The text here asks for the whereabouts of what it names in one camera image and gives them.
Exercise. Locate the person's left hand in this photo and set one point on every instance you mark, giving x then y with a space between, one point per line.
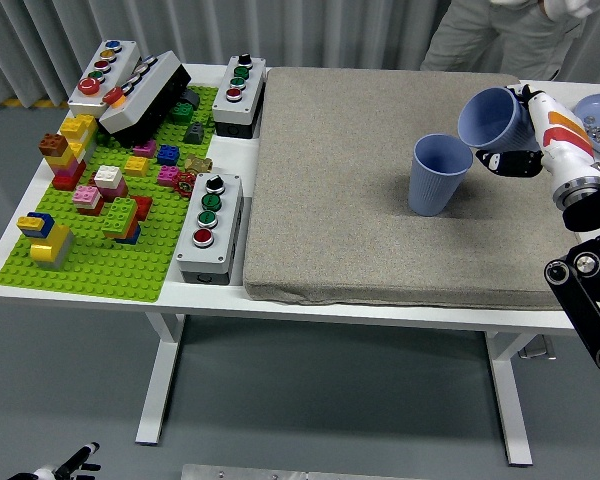
572 7

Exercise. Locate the dark green toy brick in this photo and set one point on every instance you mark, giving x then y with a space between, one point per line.
182 112

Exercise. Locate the grey-brown cushion mat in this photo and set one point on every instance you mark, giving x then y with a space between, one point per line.
330 200

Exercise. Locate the dark grey arch brick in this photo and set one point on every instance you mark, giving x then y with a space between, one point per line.
192 98

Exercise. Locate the blue toy brick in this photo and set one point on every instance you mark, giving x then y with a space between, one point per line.
168 154

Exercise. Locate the red toy brick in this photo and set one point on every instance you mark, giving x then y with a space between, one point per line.
144 206

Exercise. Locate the grey metal plate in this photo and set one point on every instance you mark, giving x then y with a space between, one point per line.
280 474

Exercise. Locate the grey sloped toy brick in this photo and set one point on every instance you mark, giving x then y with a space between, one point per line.
193 133

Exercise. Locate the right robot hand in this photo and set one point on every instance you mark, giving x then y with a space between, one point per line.
555 135

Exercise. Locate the yellow floor tape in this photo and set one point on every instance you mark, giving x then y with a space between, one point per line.
45 103

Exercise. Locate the white table leg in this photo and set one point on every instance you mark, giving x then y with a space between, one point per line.
157 390
510 410

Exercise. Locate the white five-button control box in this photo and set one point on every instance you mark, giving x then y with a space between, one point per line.
122 55

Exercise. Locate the pink red brick stack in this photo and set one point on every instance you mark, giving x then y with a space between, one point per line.
87 197

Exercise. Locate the grey four-button control box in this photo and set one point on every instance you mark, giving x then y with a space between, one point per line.
252 85
225 220

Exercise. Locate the brown yellow red brick stack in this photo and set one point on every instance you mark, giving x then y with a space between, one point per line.
62 160

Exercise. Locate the yellow white brick stack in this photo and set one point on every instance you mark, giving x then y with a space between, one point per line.
77 127

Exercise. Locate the white pink brick stack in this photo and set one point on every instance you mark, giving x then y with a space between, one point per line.
109 179

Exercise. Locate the magenta toy brick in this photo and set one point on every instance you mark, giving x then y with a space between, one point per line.
169 175
145 148

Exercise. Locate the blue plastic plate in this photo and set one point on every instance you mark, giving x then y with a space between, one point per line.
597 106

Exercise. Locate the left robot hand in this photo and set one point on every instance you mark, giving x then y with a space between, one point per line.
75 460

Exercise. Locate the grey metal bracket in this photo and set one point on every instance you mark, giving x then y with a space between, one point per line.
537 351

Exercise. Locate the person's right hand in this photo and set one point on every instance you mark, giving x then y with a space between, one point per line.
512 2

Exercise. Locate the yellow toy brick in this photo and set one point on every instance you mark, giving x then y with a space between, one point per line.
136 166

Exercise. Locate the blue yellow grey brick stack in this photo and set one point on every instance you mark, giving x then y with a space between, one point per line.
50 242

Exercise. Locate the green orange brick stack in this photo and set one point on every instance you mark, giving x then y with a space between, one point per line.
120 215

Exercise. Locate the blue ribbed plastic cup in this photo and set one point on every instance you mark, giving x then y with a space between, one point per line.
432 195
490 117

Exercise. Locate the green studded baseplate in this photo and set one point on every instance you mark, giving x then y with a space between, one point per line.
95 270

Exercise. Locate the tilted white black control box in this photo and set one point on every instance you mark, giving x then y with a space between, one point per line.
145 95

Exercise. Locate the grey pleated curtain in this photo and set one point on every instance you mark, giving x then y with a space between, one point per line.
280 30

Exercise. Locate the person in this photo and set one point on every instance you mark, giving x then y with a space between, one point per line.
520 45

